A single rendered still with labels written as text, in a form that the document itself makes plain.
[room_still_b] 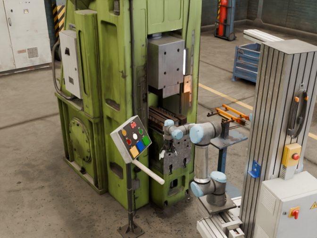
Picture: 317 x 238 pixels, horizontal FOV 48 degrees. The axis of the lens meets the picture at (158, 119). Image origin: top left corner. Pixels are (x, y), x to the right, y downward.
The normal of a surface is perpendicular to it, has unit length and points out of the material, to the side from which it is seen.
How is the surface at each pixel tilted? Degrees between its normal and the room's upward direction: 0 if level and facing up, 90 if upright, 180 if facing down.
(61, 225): 0
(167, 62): 90
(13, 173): 0
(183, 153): 90
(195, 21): 90
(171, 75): 90
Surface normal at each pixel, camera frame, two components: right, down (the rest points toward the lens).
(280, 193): 0.00, -0.90
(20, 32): 0.58, 0.36
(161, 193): -0.78, 0.27
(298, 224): 0.34, 0.42
